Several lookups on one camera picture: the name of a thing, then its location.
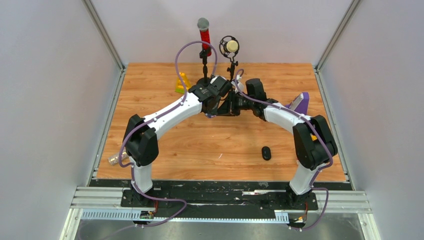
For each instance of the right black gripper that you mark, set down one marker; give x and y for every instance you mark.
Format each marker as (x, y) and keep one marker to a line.
(228, 108)

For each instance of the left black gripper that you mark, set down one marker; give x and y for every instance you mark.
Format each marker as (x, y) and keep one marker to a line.
(213, 112)

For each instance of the lavender earbud charging case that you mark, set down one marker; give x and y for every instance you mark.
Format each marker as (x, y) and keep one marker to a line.
(210, 116)

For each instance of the black earbud charging case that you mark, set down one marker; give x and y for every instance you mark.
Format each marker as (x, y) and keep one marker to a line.
(266, 153)

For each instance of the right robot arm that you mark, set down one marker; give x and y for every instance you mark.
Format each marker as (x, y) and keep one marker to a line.
(314, 142)

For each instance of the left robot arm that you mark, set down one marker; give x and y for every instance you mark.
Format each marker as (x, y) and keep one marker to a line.
(142, 135)

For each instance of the black round-base mic stand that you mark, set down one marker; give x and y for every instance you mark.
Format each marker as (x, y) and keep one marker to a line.
(204, 82)

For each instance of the yellow green toy block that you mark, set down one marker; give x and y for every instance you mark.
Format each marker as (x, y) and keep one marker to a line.
(182, 83)

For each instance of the black tripod mic stand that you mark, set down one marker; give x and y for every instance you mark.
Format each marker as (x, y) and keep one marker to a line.
(233, 64)

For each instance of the cream condenser microphone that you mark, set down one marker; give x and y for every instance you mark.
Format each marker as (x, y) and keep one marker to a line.
(229, 47)

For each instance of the white phone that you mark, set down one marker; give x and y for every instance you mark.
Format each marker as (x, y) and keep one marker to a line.
(297, 101)

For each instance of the purple phone stand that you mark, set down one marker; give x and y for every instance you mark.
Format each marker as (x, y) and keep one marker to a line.
(303, 107)

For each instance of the red microphone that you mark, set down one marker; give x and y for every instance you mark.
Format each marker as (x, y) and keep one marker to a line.
(203, 26)

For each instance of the yellow toy vehicle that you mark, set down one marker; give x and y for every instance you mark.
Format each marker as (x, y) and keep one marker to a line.
(313, 137)

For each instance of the silver glitter microphone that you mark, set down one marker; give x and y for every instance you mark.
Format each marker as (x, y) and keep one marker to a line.
(114, 159)

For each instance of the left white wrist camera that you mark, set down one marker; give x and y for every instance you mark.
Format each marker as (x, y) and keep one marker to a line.
(218, 80)

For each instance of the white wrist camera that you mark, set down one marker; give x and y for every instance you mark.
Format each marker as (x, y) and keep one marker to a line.
(238, 85)
(218, 80)

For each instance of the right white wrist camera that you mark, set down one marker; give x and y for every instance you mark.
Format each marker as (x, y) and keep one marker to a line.
(238, 85)

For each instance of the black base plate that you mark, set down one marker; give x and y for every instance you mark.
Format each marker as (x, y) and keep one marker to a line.
(203, 198)

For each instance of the white cable duct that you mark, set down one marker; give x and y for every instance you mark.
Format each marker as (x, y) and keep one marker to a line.
(278, 217)

